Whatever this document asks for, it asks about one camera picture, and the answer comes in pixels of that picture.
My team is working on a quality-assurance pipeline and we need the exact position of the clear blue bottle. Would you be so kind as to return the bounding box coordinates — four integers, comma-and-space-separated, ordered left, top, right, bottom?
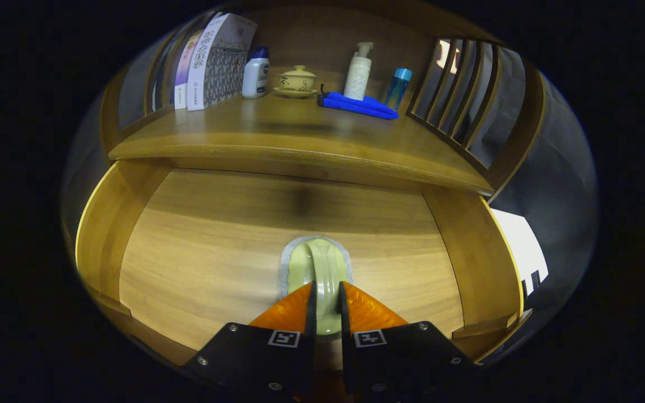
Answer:
384, 68, 413, 111

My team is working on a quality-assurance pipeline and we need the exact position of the thick white book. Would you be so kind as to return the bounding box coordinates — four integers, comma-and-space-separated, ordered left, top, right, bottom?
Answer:
186, 12, 258, 111

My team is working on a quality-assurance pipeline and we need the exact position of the thin purple book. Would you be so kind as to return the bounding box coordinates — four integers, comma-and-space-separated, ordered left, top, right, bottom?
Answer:
174, 29, 204, 110

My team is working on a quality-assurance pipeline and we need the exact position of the wooden drawer with black knob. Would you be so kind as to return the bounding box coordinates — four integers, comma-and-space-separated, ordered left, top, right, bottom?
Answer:
74, 160, 533, 370

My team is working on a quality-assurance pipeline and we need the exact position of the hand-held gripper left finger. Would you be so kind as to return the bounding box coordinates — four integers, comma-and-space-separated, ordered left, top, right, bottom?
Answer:
181, 281, 317, 402

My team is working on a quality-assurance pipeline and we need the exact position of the white bottle with blue cap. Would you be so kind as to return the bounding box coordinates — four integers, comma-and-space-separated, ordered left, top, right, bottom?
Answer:
242, 46, 270, 99

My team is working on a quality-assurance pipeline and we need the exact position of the white pump bottle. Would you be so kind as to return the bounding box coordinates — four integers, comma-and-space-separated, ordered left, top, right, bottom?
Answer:
343, 42, 374, 101

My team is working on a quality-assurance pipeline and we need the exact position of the blue folded cloth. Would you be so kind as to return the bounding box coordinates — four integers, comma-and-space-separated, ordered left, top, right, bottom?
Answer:
317, 84, 399, 120

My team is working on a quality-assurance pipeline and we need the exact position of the wooden countertop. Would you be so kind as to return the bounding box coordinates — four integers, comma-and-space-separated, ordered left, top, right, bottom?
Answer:
108, 84, 494, 195

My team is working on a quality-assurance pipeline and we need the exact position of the wooden cabinet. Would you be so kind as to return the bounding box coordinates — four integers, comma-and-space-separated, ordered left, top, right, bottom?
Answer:
99, 0, 547, 196

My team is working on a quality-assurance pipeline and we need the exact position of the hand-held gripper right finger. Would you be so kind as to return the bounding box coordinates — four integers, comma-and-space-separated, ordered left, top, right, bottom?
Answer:
338, 281, 477, 402

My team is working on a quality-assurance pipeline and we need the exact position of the green scrub brush grey pad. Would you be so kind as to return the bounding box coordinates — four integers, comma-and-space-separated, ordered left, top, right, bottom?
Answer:
279, 235, 354, 336

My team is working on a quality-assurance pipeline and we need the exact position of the yellow lidded teacup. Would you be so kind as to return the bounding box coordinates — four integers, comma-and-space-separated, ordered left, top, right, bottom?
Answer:
274, 65, 319, 99

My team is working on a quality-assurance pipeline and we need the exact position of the white slatted appliance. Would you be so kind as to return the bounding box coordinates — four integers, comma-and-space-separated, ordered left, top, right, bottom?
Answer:
490, 208, 550, 297

